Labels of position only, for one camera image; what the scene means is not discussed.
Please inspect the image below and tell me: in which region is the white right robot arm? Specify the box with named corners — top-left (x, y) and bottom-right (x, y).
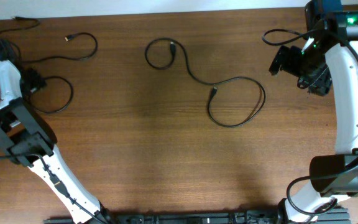
top-left (269, 1), bottom-right (358, 223)

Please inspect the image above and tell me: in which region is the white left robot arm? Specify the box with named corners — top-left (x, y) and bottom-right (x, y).
top-left (0, 39), bottom-right (113, 223)

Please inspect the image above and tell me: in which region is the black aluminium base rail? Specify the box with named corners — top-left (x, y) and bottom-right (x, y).
top-left (43, 207), bottom-right (352, 224)

